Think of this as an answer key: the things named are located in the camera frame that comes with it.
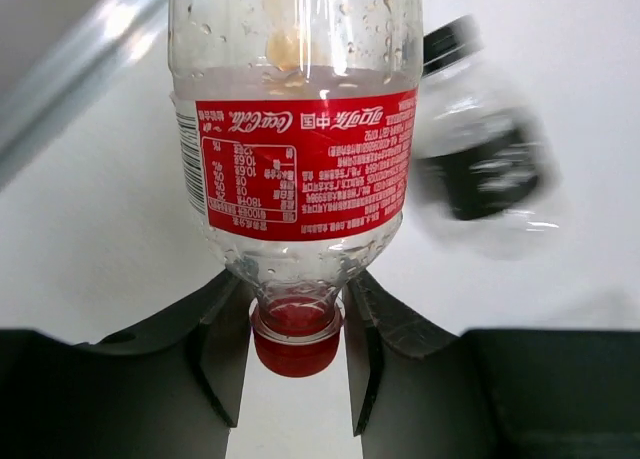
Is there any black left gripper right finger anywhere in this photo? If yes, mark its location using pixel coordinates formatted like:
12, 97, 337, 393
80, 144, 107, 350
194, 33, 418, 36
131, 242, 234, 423
343, 273, 639, 458

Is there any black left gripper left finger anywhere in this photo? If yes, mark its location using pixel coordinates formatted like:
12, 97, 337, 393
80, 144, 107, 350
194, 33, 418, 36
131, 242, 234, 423
1, 271, 253, 458

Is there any clear red-label cola bottle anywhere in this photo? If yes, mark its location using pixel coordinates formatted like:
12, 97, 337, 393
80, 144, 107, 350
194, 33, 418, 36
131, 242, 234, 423
168, 0, 423, 378

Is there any black-label clear bottle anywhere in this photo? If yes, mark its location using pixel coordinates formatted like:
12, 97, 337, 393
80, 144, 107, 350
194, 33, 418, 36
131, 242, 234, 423
408, 15, 566, 259

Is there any aluminium table edge rail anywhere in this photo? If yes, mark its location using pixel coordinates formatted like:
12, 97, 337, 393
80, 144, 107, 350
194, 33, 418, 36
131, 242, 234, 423
1, 0, 168, 187

